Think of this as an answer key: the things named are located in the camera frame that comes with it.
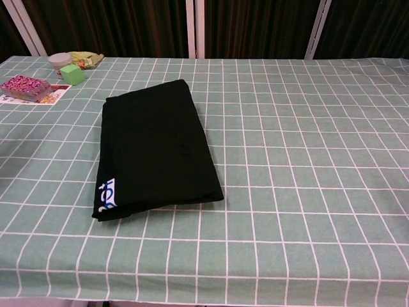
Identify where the black garment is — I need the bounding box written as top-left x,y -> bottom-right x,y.
91,79 -> 224,223

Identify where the white frame post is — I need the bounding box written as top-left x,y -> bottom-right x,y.
186,0 -> 206,59
304,0 -> 333,60
6,0 -> 48,57

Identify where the light green cube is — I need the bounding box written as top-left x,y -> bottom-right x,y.
59,63 -> 86,86

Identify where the white round jar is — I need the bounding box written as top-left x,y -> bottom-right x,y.
47,52 -> 72,80

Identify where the pink patterned box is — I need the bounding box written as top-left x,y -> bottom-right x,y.
0,75 -> 52,103

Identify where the green white checked tablecloth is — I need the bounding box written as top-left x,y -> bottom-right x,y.
0,56 -> 409,303

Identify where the dark pleated curtain panel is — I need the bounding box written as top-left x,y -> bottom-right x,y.
314,0 -> 409,60
22,0 -> 189,58
203,0 -> 322,60
0,0 -> 31,63

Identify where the yellow-green snack bag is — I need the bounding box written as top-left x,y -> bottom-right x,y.
68,51 -> 105,70

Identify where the white printed card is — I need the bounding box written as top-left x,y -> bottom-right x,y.
0,83 -> 72,106

